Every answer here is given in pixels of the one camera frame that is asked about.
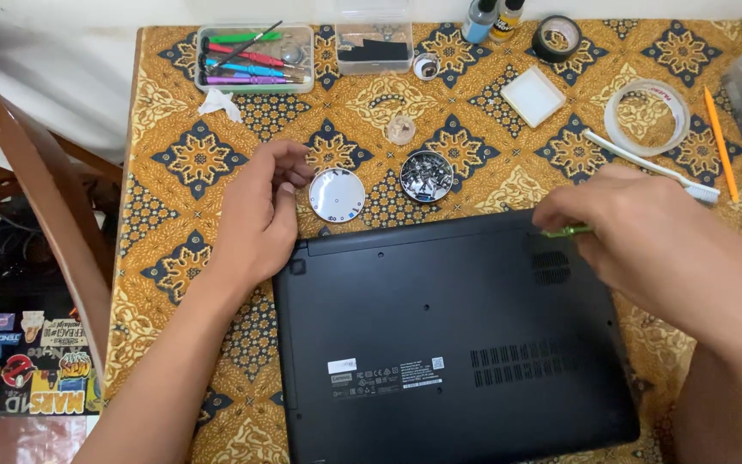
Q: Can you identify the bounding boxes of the person's left hand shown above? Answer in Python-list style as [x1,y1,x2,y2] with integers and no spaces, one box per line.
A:
[207,138,316,292]

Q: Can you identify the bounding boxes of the round tin of screws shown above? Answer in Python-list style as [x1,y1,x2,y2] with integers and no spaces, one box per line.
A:
[399,150,455,204]

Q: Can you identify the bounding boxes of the sticker-covered black case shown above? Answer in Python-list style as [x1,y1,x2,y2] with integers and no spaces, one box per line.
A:
[0,308,103,417]

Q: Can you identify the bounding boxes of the clear plastic tool tray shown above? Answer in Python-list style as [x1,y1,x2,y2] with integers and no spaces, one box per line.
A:
[194,23,316,95]

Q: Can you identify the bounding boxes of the black laptop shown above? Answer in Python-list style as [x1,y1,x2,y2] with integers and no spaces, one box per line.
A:
[272,208,642,464]

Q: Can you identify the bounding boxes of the white toothbrush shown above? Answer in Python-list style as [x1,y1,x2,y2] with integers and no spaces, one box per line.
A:
[581,128,721,206]

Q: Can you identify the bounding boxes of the black tape roll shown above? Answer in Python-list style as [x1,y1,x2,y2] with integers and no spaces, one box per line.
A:
[531,15,583,64]

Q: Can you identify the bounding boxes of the brown patterned batik tablecloth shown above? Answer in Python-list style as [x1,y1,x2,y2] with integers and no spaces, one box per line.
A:
[103,19,742,464]

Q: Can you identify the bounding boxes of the white round lid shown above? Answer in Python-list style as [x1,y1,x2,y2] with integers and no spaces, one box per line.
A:
[308,167,367,224]

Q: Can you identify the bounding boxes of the clear tape roll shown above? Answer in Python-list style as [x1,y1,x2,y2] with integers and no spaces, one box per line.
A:
[603,79,692,158]

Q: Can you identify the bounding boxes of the brown wooden chair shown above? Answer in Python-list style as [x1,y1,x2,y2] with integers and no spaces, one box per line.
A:
[0,63,125,384]

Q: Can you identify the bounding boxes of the purple-handled screwdriver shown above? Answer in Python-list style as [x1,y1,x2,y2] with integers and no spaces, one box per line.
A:
[202,74,311,87]

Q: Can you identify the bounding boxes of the thin black tool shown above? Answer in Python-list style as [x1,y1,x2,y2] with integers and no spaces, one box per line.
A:
[207,20,284,72]

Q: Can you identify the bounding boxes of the orange plastic stick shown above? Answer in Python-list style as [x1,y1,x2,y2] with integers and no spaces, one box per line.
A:
[703,85,740,205]

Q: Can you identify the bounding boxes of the person's right hand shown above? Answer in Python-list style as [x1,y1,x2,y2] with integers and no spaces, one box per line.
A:
[531,164,742,345]

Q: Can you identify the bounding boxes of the yellow bottle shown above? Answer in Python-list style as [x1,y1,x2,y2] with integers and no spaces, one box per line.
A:
[488,0,527,43]

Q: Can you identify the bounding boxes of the red-handled screwdriver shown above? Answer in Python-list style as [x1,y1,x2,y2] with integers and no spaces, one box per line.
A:
[201,40,305,71]

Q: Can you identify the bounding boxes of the black foam piece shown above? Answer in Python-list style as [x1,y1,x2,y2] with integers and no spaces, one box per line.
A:
[339,39,410,63]

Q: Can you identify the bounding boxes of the crumpled white tissue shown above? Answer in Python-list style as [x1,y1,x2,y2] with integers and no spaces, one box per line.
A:
[198,88,243,124]

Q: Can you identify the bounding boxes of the blue bottle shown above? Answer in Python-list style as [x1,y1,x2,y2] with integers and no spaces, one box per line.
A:
[460,0,499,45]

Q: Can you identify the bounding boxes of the clear plastic box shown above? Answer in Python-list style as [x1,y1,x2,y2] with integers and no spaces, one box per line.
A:
[335,0,415,76]

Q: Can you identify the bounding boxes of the green plastic pry tool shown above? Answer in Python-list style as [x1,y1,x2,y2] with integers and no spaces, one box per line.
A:
[209,31,282,45]

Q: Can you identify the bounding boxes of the small clear round container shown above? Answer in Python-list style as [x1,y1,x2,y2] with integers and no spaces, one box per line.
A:
[386,115,417,146]

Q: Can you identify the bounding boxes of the green-handled screwdriver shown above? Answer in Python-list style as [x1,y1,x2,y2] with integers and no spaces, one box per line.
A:
[541,223,595,239]

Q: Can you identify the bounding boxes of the blue-handled screwdriver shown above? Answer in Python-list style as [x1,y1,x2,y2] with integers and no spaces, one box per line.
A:
[201,58,308,82]

